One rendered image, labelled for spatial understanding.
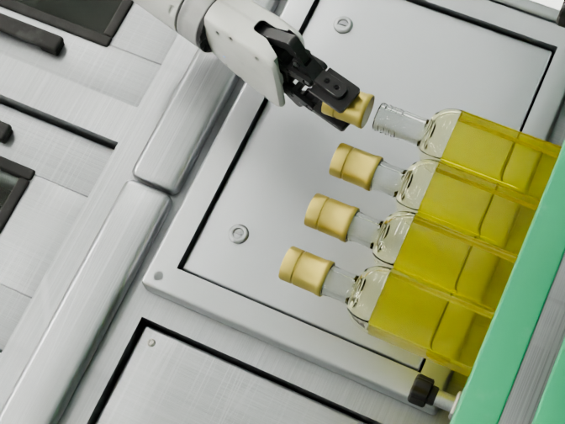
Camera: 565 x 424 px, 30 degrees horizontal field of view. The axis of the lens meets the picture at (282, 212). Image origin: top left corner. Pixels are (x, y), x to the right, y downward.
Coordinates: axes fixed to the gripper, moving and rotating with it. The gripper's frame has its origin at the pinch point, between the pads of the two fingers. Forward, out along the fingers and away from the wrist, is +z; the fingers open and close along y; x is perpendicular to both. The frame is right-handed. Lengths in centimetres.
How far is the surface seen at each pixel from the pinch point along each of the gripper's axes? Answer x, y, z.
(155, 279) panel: -24.1, -11.5, -5.9
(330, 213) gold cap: -10.3, 2.0, 7.5
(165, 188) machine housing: -15.3, -13.0, -12.8
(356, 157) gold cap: -4.2, 1.7, 5.9
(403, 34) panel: 16.0, -12.9, -3.3
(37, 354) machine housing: -38.0, -12.1, -10.6
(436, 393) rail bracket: -16.5, -4.2, 25.0
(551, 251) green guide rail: -5.0, 13.9, 26.6
